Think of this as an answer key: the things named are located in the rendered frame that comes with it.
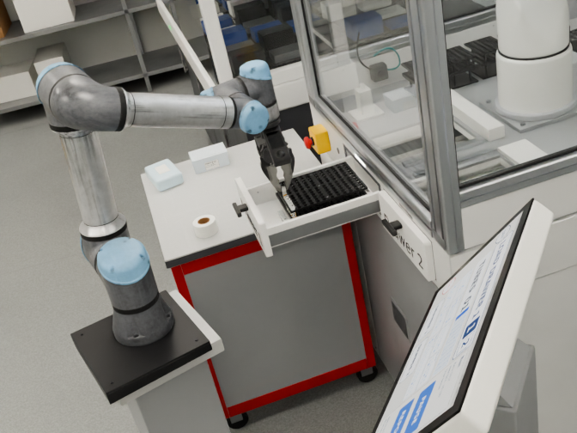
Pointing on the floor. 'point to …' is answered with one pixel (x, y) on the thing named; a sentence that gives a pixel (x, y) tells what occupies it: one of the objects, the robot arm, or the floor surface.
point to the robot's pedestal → (182, 393)
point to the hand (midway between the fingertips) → (283, 187)
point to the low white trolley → (264, 288)
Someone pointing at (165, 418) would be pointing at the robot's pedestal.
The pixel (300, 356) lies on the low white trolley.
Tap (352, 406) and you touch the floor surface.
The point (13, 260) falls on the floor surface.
